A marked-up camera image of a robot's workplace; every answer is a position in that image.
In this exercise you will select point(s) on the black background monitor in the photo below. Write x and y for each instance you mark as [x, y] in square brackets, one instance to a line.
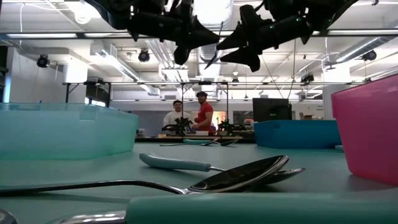
[270, 109]

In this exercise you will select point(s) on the brown cardboard box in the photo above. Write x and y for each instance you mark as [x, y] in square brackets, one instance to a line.
[308, 116]

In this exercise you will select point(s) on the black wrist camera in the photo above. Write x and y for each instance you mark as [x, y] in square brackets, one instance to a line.
[182, 56]
[255, 63]

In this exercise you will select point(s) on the blue plastic bin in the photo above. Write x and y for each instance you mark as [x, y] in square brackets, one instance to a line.
[295, 133]

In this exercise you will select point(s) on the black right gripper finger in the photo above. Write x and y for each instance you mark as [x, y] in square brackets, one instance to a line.
[241, 56]
[239, 39]

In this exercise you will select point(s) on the black background robot arm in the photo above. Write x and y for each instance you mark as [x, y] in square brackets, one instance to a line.
[227, 127]
[180, 126]

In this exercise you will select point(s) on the white air duct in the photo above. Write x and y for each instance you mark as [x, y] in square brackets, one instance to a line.
[124, 70]

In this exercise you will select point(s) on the person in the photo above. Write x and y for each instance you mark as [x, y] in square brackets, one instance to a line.
[205, 115]
[174, 118]

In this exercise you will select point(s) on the green table mat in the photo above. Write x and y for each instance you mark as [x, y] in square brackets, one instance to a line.
[323, 168]

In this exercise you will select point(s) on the black ceiling dome camera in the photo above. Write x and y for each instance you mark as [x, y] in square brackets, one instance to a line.
[43, 61]
[143, 56]
[370, 55]

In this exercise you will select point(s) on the pink plastic cup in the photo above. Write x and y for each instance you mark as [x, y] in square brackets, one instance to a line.
[370, 130]

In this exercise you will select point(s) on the black ceiling mounted device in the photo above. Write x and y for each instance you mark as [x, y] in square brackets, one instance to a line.
[307, 78]

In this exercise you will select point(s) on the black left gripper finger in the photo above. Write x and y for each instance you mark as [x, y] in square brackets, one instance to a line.
[202, 31]
[199, 42]

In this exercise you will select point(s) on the black ceiling beam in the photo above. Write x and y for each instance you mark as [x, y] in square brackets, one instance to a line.
[81, 35]

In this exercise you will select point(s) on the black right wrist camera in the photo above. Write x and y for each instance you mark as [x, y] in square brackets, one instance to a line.
[255, 63]

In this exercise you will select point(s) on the translucent light teal bin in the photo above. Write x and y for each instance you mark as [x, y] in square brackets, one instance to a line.
[62, 133]

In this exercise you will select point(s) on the silver air duct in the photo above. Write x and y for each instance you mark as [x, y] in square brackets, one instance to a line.
[357, 49]

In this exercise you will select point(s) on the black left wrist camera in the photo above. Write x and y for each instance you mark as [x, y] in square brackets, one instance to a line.
[182, 56]

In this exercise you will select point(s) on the dark metal spoon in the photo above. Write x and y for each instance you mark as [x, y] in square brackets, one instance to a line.
[211, 142]
[292, 172]
[242, 177]
[212, 60]

